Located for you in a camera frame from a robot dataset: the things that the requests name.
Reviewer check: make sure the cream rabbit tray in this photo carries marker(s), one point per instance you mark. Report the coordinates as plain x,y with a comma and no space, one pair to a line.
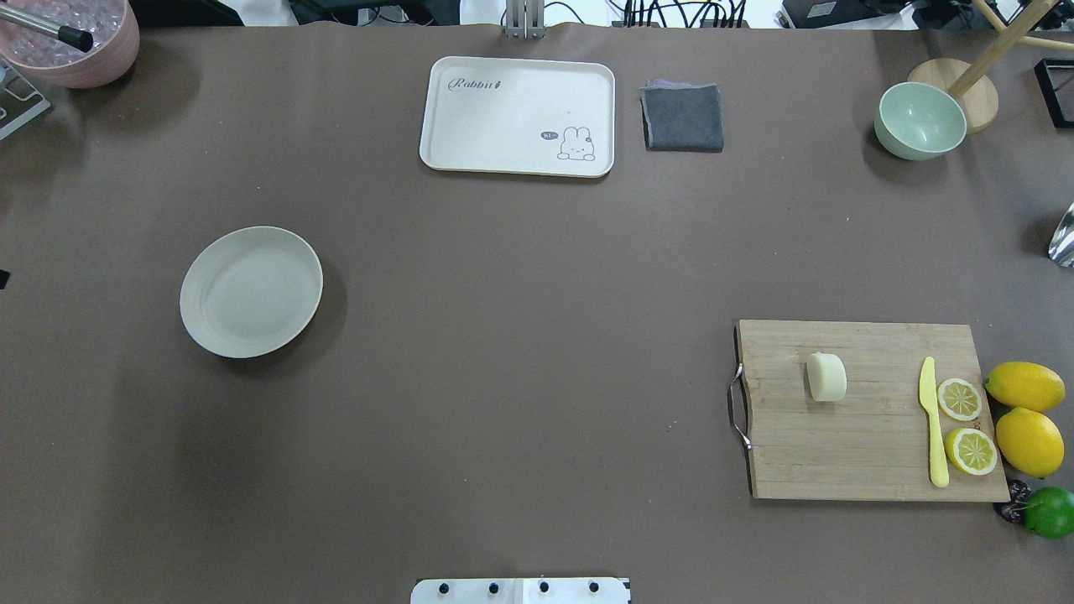
519,116

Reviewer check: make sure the folded grey cloth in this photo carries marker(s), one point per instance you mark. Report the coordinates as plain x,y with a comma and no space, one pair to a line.
682,117

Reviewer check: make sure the cream round plate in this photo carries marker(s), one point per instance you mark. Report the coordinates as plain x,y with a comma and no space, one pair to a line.
251,292

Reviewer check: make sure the bamboo cutting board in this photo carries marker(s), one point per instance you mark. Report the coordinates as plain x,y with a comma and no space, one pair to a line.
872,446

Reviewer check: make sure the mint green bowl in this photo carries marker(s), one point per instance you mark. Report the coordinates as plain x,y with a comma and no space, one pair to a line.
916,121

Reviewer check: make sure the lemon slice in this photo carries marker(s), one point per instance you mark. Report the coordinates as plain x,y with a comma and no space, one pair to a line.
960,399
971,451

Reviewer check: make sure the yellow plastic knife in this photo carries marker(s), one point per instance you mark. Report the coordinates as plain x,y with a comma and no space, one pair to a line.
939,474

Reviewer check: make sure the wooden cup tree stand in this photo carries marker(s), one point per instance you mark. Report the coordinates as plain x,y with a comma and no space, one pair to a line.
969,84

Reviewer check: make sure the yellow lemon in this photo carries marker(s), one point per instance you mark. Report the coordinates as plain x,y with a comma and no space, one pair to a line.
1030,442
1025,385

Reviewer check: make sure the pink ice bowl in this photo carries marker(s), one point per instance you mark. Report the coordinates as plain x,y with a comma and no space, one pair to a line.
111,23

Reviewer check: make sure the steel scoop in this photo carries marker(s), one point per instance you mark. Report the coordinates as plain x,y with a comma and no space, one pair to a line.
1060,248

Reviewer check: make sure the green lime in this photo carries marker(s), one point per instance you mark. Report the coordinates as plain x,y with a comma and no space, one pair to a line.
1049,513

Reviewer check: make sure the white cup rack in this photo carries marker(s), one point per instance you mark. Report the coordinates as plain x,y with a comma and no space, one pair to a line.
21,101

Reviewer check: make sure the aluminium frame post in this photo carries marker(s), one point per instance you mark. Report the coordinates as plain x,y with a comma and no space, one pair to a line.
524,19

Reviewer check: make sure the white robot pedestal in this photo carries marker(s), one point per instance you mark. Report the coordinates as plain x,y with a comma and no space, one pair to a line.
601,589

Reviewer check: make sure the steel ice tongs handle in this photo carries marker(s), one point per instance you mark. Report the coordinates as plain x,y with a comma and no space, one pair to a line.
77,38

